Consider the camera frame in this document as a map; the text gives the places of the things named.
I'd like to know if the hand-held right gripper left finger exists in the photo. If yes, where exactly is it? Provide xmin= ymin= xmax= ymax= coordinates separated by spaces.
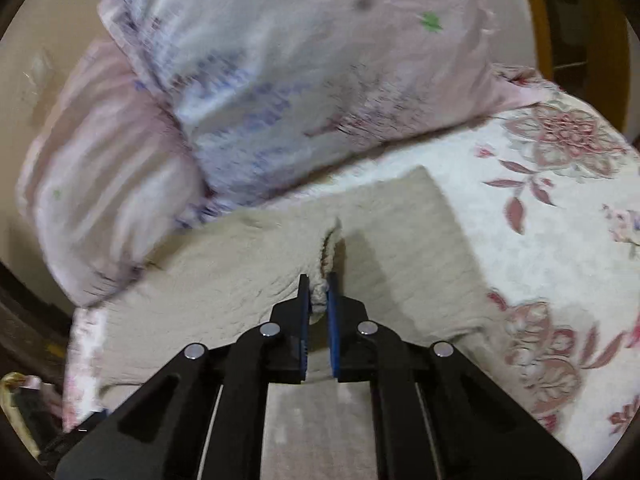
xmin=54 ymin=274 xmax=312 ymax=480

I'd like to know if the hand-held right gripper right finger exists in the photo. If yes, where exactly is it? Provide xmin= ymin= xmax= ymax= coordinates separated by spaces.
xmin=326 ymin=273 xmax=584 ymax=480

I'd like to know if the beige small cloth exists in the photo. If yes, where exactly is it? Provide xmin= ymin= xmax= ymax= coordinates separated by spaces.
xmin=97 ymin=166 xmax=493 ymax=480

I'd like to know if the white floral bedsheet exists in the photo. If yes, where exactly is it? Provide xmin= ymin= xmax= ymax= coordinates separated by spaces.
xmin=62 ymin=65 xmax=640 ymax=466

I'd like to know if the pink striped pillow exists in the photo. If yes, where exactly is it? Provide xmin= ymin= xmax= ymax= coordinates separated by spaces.
xmin=15 ymin=37 xmax=211 ymax=308

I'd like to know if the white blue printed pillow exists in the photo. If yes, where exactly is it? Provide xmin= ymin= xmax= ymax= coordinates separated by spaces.
xmin=97 ymin=0 xmax=501 ymax=201

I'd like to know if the wooden headboard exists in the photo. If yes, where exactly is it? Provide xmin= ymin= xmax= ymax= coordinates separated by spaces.
xmin=515 ymin=0 xmax=632 ymax=131

